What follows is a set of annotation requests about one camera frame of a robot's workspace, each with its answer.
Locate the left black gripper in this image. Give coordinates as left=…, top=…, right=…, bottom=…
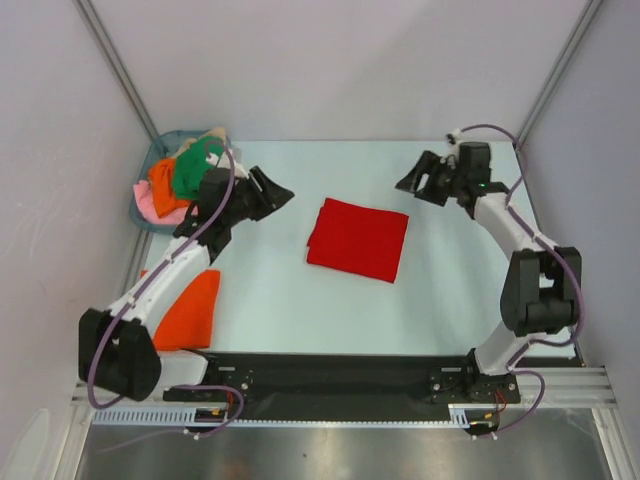
left=224, top=167, right=294, bottom=227

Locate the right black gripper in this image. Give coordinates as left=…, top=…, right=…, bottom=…
left=396, top=151, right=466, bottom=208

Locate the red t shirt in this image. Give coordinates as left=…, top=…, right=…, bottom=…
left=306, top=198, right=409, bottom=283

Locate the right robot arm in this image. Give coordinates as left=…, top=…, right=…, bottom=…
left=396, top=142, right=585, bottom=402

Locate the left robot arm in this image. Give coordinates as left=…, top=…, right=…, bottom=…
left=78, top=166, right=294, bottom=409

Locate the beige garment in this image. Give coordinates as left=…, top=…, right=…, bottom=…
left=171, top=126, right=229, bottom=158

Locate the green garment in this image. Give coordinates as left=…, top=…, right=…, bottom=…
left=172, top=136, right=226, bottom=200

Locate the orange garment in basket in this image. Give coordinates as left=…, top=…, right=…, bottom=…
left=148, top=158, right=198, bottom=217

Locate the blue plastic basket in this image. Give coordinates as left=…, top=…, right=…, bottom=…
left=130, top=127, right=231, bottom=234

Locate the pink garment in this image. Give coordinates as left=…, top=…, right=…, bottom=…
left=133, top=180, right=187, bottom=226

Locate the folded orange t shirt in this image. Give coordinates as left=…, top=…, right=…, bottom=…
left=153, top=270, right=221, bottom=352

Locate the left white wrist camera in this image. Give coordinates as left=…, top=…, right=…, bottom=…
left=206, top=153, right=249, bottom=179

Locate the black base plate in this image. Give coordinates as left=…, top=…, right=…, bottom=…
left=163, top=353, right=521, bottom=422

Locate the right aluminium corner post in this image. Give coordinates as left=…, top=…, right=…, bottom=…
left=516, top=0, right=605, bottom=149

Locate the aluminium corner post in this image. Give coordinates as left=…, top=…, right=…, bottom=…
left=72, top=0, right=159, bottom=142
left=516, top=0, right=605, bottom=149

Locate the white slotted cable duct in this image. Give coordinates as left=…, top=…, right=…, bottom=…
left=92, top=406, right=497, bottom=429

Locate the left aluminium corner post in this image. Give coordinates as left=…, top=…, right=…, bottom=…
left=72, top=0, right=159, bottom=142

